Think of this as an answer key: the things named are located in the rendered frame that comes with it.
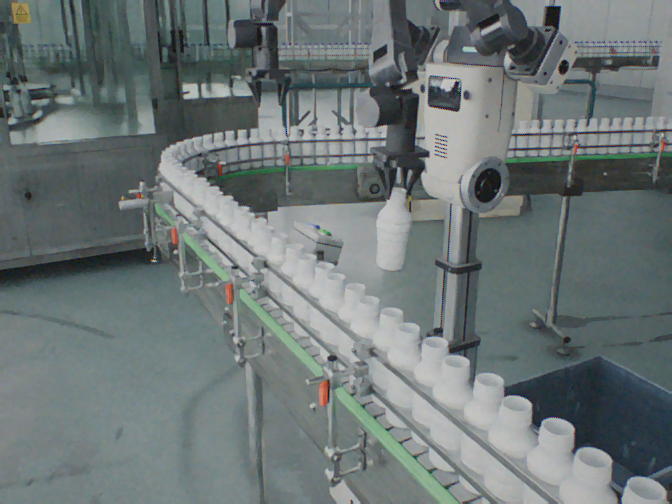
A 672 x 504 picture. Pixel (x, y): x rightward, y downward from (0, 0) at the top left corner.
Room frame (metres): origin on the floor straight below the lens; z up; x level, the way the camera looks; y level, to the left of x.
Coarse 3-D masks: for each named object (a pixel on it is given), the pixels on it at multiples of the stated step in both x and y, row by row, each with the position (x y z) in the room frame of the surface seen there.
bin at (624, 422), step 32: (512, 384) 1.08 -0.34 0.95; (544, 384) 1.12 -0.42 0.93; (576, 384) 1.17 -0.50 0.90; (608, 384) 1.17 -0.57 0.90; (640, 384) 1.11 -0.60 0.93; (544, 416) 1.13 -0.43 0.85; (576, 416) 1.17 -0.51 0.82; (608, 416) 1.16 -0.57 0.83; (640, 416) 1.10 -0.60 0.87; (576, 448) 1.17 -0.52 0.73; (608, 448) 1.15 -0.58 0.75; (640, 448) 1.09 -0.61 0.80
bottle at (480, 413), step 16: (480, 384) 0.73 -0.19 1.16; (496, 384) 0.75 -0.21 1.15; (480, 400) 0.73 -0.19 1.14; (496, 400) 0.72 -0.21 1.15; (464, 416) 0.74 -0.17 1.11; (480, 416) 0.72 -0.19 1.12; (496, 416) 0.72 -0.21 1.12; (480, 432) 0.71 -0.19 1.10; (464, 448) 0.73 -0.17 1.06; (480, 448) 0.71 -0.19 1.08; (464, 464) 0.73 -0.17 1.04; (480, 464) 0.71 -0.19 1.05; (464, 480) 0.72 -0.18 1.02; (480, 480) 0.71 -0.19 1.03
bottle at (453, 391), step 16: (448, 368) 0.77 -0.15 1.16; (464, 368) 0.77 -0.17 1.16; (448, 384) 0.77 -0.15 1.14; (464, 384) 0.77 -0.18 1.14; (448, 400) 0.76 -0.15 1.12; (464, 400) 0.76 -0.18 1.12; (432, 416) 0.78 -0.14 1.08; (432, 432) 0.78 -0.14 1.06; (448, 432) 0.76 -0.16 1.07; (448, 448) 0.76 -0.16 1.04
